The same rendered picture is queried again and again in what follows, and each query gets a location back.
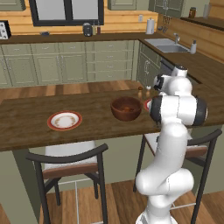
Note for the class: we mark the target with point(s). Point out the white soap dispenser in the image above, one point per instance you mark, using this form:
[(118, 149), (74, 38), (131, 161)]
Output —
[(193, 47)]

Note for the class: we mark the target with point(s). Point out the pale grey canister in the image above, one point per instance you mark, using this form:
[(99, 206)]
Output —
[(206, 11)]

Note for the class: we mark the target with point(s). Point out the black stool with white seat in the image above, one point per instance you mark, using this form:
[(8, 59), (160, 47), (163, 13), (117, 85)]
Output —
[(201, 147), (70, 157)]

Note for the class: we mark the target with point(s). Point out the brown pepper shaker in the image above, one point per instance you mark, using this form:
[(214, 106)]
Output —
[(140, 92)]

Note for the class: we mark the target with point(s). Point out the steel tap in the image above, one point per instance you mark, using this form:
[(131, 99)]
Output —
[(176, 38)]

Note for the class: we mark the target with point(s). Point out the brown wooden bowl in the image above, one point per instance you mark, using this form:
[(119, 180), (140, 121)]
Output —
[(126, 112)]

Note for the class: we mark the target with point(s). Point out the dark dishwasher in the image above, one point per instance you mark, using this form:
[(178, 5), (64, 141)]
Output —
[(166, 67)]

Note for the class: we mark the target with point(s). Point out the white paper towel roll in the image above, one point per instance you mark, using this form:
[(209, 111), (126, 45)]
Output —
[(150, 26)]

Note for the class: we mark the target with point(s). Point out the white wall socket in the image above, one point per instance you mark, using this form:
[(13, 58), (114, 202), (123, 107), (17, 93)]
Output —
[(141, 18)]

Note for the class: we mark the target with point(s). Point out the steel sink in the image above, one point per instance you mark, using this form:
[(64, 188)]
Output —
[(167, 45)]

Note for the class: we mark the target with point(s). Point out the dark wooden shelf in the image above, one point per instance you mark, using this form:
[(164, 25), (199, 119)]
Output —
[(204, 22)]

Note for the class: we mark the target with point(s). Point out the green base cupboard run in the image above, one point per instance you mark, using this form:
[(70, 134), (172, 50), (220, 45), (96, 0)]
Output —
[(70, 62), (147, 65)]

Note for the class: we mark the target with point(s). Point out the dark slim bottle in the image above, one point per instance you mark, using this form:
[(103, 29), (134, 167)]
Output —
[(99, 29)]

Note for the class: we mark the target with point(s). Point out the white-topped salt shaker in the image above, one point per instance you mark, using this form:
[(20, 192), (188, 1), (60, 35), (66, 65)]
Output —
[(148, 91)]

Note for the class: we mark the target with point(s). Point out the white toaster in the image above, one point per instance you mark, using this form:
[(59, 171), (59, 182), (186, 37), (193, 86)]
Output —
[(3, 29)]

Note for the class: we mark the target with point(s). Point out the red-rimmed white plate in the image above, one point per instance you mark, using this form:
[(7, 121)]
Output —
[(64, 120), (147, 104)]

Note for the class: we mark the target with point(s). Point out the brown jar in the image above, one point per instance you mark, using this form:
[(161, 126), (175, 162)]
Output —
[(192, 12)]

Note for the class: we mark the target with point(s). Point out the black-framed window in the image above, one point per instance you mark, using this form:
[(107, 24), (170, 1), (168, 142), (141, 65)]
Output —
[(67, 11)]

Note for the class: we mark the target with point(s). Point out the green wall cupboard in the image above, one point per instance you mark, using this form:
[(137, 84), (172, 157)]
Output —
[(11, 4), (166, 7), (122, 4)]

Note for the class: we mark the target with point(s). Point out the small dark dish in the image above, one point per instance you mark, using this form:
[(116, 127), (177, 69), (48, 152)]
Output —
[(45, 33)]

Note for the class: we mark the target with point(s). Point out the hanging kitchen utensils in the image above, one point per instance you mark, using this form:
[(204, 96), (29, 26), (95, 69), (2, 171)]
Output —
[(165, 24)]

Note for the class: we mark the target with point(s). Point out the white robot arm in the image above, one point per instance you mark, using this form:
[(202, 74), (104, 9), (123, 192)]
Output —
[(170, 151)]

